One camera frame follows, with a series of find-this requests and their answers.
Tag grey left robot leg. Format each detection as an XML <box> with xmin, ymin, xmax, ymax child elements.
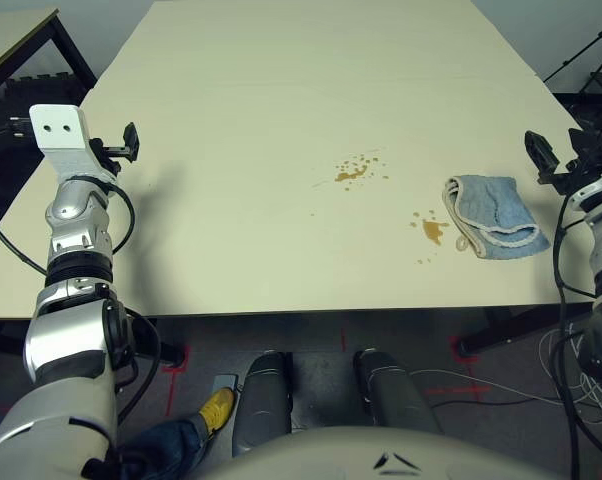
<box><xmin>230</xmin><ymin>351</ymin><xmax>295</xmax><ymax>457</ymax></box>

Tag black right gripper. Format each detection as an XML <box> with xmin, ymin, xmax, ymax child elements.
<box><xmin>524</xmin><ymin>128</ymin><xmax>602</xmax><ymax>196</ymax></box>

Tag beige side table black frame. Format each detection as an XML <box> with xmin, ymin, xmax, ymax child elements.
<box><xmin>0</xmin><ymin>7</ymin><xmax>98</xmax><ymax>101</ymax></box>

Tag black tripod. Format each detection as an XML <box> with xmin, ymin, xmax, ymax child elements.
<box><xmin>543</xmin><ymin>17</ymin><xmax>602</xmax><ymax>96</ymax></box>

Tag brown liquid puddle with drops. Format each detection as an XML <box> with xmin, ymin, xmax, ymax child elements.
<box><xmin>408</xmin><ymin>209</ymin><xmax>451</xmax><ymax>265</ymax></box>

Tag grey right robot leg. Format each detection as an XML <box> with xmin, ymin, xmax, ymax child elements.
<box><xmin>353</xmin><ymin>348</ymin><xmax>442</xmax><ymax>436</ymax></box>

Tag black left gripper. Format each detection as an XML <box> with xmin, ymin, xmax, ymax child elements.
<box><xmin>87</xmin><ymin>122</ymin><xmax>141</xmax><ymax>177</ymax></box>

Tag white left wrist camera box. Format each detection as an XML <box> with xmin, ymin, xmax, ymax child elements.
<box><xmin>28</xmin><ymin>104</ymin><xmax>118</xmax><ymax>184</ymax></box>

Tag brown scattered liquid splatter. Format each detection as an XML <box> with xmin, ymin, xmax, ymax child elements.
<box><xmin>333</xmin><ymin>153</ymin><xmax>390</xmax><ymax>193</ymax></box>

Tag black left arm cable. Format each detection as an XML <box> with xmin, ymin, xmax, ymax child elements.
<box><xmin>0</xmin><ymin>117</ymin><xmax>135</xmax><ymax>276</ymax></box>

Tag yellow shoe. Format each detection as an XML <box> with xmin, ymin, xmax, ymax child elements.
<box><xmin>199</xmin><ymin>387</ymin><xmax>236</xmax><ymax>434</ymax></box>

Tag blue jeans leg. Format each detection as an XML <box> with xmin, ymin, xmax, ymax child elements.
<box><xmin>115</xmin><ymin>417</ymin><xmax>212</xmax><ymax>480</ymax></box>

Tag grey robot leg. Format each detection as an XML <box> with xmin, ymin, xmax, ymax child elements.
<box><xmin>230</xmin><ymin>351</ymin><xmax>295</xmax><ymax>457</ymax></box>
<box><xmin>353</xmin><ymin>348</ymin><xmax>442</xmax><ymax>436</ymax></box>

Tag grey foot pedal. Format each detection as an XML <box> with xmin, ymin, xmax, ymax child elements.
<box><xmin>210</xmin><ymin>373</ymin><xmax>242</xmax><ymax>401</ymax></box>

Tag blue rag with white trim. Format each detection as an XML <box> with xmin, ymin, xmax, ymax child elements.
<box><xmin>441</xmin><ymin>174</ymin><xmax>551</xmax><ymax>261</ymax></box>

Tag black foam floor mat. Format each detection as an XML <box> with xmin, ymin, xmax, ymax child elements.
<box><xmin>3</xmin><ymin>74</ymin><xmax>90</xmax><ymax>129</ymax></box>

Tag grey robot torso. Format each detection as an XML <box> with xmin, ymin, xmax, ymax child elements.
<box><xmin>180</xmin><ymin>426</ymin><xmax>572</xmax><ymax>480</ymax></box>

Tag white floor cables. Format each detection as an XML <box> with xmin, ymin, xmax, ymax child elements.
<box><xmin>410</xmin><ymin>324</ymin><xmax>602</xmax><ymax>429</ymax></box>

